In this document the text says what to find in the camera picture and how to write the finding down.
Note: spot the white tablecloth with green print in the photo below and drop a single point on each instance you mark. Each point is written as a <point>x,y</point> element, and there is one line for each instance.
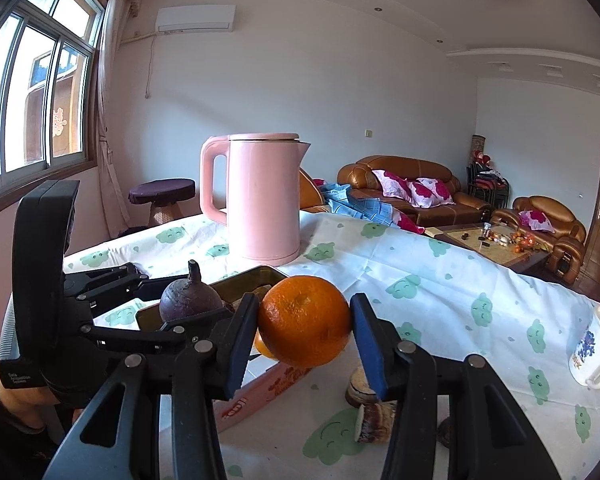
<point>430,285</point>

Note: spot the person's left hand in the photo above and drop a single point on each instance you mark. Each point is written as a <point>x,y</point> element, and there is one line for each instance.
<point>20,395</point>

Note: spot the low coffee table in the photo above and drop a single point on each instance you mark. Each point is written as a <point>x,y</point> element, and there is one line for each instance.
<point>510,255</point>

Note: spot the stool with purple cushion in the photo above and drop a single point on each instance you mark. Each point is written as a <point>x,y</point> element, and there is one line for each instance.
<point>162,191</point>

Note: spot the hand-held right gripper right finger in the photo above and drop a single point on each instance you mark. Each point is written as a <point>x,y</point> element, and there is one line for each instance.
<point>375,355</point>

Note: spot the white air conditioner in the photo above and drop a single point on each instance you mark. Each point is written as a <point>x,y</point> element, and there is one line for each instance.
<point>195,17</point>

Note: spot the pink electric kettle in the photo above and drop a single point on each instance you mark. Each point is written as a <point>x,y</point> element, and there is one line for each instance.
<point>260,200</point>

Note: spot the pink metal tin box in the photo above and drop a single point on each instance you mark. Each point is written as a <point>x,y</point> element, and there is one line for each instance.
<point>260,390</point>

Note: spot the person's left forearm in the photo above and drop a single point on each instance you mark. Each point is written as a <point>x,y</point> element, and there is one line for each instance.
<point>10,450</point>

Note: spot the window with white frame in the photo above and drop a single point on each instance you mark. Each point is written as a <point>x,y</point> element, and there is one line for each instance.
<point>30,85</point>

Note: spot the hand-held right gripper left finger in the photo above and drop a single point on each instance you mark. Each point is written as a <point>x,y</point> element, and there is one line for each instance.
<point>241,355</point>

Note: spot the white printed mug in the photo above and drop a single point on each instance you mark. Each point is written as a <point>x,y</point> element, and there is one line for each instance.
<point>597,340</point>

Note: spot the brown leather sofa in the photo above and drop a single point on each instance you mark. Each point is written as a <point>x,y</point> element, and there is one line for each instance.
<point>410,166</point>

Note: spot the blue checked cloth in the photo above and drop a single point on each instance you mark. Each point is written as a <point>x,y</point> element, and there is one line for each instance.
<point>360,207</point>

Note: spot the stack of dark chairs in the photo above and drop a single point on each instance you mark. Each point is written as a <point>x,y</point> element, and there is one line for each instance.
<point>487,185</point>

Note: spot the pink floral pillow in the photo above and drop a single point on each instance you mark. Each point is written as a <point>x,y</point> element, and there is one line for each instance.
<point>392,184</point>
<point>535,220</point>
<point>430,192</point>

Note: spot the brown leather armchair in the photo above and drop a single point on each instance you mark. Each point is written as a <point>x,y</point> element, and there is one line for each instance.
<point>545,205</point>

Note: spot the dark chestnut with white top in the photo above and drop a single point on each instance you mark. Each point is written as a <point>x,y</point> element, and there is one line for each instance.
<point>360,390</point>

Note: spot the pale curtain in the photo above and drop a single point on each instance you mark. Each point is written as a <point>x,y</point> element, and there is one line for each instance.
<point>110,110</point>

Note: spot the large round orange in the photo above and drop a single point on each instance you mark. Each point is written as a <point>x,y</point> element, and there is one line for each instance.
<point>305,320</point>

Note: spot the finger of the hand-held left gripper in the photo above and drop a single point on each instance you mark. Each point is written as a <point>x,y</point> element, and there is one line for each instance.
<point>120,280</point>
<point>145,340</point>

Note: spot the brown leather chair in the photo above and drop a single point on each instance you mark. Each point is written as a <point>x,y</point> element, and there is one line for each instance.
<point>310,195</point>

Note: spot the purple beetroot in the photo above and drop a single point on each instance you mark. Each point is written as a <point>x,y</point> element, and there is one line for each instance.
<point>190,300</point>

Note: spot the red plush toy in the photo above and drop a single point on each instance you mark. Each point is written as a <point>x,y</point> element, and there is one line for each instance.
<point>482,156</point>

